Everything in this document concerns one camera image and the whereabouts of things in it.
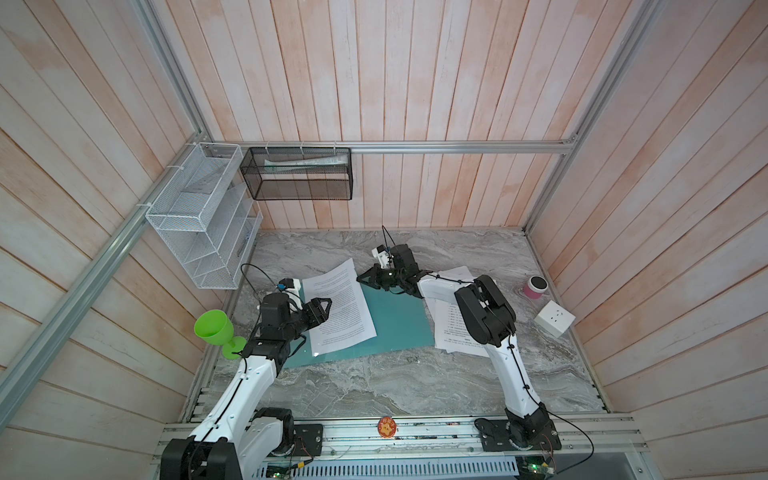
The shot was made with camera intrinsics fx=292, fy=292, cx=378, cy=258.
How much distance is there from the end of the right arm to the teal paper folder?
0.03 meters

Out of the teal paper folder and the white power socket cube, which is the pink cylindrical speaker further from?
the teal paper folder

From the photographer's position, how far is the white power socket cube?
92cm

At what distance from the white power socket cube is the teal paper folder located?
0.37 meters

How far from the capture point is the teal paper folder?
0.90 meters

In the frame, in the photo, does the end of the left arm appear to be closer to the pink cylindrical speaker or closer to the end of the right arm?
the end of the right arm

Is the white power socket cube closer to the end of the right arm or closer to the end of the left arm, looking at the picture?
the end of the right arm

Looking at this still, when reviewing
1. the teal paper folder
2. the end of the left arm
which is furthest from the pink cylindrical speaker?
the end of the left arm

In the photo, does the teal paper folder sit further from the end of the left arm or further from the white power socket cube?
the white power socket cube

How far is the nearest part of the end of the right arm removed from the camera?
90 centimetres
